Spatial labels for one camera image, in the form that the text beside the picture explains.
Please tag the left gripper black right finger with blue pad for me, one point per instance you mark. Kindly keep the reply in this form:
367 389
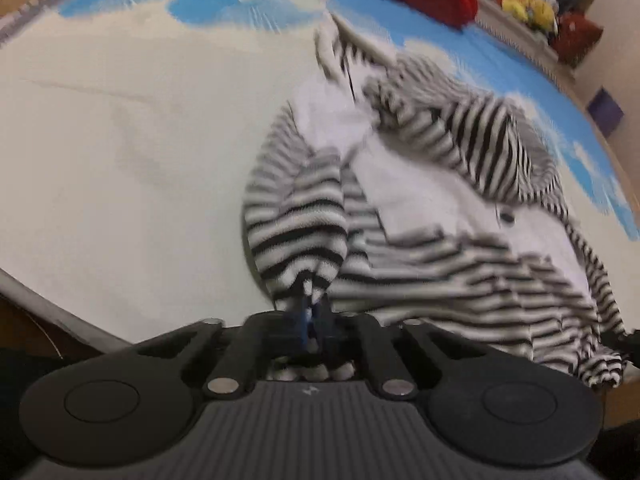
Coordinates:
361 340

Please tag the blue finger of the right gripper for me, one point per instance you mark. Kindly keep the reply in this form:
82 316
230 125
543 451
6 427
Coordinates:
629 345

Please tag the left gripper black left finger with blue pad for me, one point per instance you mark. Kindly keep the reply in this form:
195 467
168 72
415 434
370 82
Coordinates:
261 338

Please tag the striped white child's shirt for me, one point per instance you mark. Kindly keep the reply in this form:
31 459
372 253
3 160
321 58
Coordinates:
386 186

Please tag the purple box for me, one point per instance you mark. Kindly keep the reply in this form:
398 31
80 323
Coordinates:
605 112

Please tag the blue and cream bedspread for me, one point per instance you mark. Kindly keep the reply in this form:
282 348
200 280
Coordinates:
129 127

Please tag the dark red bag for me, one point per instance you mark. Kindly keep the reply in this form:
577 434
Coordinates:
576 37

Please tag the yellow plush toys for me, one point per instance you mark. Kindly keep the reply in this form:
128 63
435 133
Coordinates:
536 14

